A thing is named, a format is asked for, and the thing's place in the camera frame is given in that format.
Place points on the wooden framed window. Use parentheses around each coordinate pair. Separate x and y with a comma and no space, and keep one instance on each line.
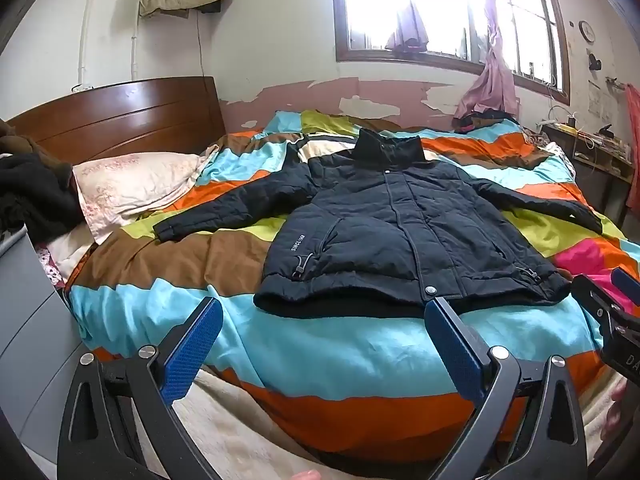
(450,15)

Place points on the person's right hand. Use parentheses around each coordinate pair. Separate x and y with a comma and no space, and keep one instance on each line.
(616,410)

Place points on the dark clothes heap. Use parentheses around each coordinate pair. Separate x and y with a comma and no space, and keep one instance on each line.
(482,121)

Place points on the pile of dark clothes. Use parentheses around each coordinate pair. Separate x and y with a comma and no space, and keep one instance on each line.
(35,195)

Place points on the dark navy padded jacket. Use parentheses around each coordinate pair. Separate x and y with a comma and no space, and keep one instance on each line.
(390,220)

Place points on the brown wooden headboard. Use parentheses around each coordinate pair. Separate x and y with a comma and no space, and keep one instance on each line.
(115,115)

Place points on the red hanging cloth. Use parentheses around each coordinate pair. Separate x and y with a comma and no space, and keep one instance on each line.
(633,150)

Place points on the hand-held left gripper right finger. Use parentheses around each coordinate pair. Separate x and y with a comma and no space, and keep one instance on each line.
(452,355)

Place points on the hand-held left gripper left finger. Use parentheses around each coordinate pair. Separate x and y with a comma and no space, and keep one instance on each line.
(192,355)

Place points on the colourful patchwork duvet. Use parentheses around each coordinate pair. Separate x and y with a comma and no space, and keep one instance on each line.
(320,355)

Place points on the pink curtain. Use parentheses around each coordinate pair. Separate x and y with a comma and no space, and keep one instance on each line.
(492,75)

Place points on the round wall clock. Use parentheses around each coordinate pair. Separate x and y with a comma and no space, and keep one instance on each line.
(587,31)

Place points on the pale floral pillow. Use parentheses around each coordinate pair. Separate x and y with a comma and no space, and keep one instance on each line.
(125,185)

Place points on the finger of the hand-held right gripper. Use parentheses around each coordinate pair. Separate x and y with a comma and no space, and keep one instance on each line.
(627,285)
(590,292)

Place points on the cluttered wooden desk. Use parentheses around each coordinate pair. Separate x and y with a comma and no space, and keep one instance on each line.
(600,160)

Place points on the hanging dark garment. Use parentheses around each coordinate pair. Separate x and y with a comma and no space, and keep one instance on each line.
(407,30)

